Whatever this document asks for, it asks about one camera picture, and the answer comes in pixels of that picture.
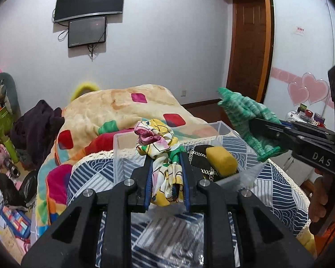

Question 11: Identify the colourful patterned scarf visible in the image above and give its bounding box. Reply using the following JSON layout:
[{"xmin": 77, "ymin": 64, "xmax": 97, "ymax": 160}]
[{"xmin": 134, "ymin": 119, "xmax": 184, "ymax": 206}]

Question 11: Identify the clear plastic storage box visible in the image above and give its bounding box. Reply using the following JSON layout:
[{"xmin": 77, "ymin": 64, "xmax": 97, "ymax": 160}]
[{"xmin": 112, "ymin": 120, "xmax": 269, "ymax": 202}]

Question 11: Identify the yellow sponge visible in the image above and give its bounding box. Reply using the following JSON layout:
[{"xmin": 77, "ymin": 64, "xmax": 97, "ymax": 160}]
[{"xmin": 206, "ymin": 147, "xmax": 238, "ymax": 178}]

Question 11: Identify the green knitted glove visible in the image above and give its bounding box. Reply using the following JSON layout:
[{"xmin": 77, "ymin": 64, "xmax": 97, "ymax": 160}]
[{"xmin": 218, "ymin": 87, "xmax": 287, "ymax": 161}]

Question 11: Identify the right hand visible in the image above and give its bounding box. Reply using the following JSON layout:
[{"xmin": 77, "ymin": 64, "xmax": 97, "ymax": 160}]
[{"xmin": 309, "ymin": 177, "xmax": 328, "ymax": 223}]

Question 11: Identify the white suitcase with stickers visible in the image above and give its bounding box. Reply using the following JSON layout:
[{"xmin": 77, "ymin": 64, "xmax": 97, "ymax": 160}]
[{"xmin": 284, "ymin": 103, "xmax": 326, "ymax": 128}]

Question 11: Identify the colourful fleece blanket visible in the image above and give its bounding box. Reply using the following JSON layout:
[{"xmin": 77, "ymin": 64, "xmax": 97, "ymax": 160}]
[{"xmin": 36, "ymin": 84, "xmax": 207, "ymax": 235}]

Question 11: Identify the brown wooden door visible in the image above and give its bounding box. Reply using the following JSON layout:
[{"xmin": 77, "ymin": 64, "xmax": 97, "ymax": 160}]
[{"xmin": 226, "ymin": 0, "xmax": 274, "ymax": 103}]

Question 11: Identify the yellow curved headboard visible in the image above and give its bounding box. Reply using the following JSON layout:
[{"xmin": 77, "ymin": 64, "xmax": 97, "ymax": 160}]
[{"xmin": 70, "ymin": 81, "xmax": 100, "ymax": 102}]

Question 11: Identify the dark purple garment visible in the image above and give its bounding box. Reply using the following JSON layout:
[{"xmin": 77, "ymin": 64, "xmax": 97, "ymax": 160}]
[{"xmin": 10, "ymin": 100, "xmax": 65, "ymax": 170}]

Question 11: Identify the green cardboard box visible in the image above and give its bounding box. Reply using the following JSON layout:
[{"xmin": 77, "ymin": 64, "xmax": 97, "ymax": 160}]
[{"xmin": 0, "ymin": 107, "xmax": 19, "ymax": 163}]

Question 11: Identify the grey plush toy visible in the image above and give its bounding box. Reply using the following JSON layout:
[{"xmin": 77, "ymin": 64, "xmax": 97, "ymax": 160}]
[{"xmin": 0, "ymin": 72, "xmax": 19, "ymax": 114}]

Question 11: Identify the small wall monitor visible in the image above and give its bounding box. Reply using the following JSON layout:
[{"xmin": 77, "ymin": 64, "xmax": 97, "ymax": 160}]
[{"xmin": 68, "ymin": 16, "xmax": 106, "ymax": 48}]

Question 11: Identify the large wall television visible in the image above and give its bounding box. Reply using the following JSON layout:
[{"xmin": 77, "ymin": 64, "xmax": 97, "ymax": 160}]
[{"xmin": 54, "ymin": 0, "xmax": 124, "ymax": 23}]

